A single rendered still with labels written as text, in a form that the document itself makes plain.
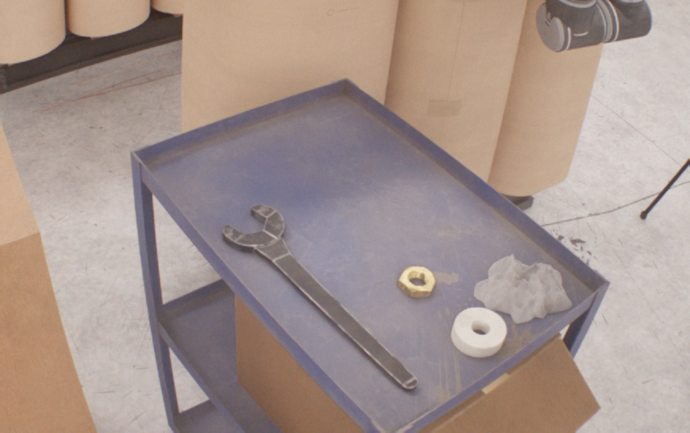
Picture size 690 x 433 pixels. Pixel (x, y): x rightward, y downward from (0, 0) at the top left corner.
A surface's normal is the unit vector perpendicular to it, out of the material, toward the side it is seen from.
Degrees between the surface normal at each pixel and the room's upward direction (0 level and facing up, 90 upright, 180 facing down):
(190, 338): 0
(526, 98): 90
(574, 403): 26
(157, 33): 90
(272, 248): 0
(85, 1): 90
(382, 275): 0
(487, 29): 90
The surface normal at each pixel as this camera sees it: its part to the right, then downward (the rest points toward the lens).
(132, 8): 0.80, 0.44
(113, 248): 0.10, -0.76
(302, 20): 0.24, 0.64
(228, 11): -0.74, 0.37
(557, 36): -0.90, 0.35
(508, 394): 0.36, -0.44
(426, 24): -0.25, 0.61
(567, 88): 0.55, 0.58
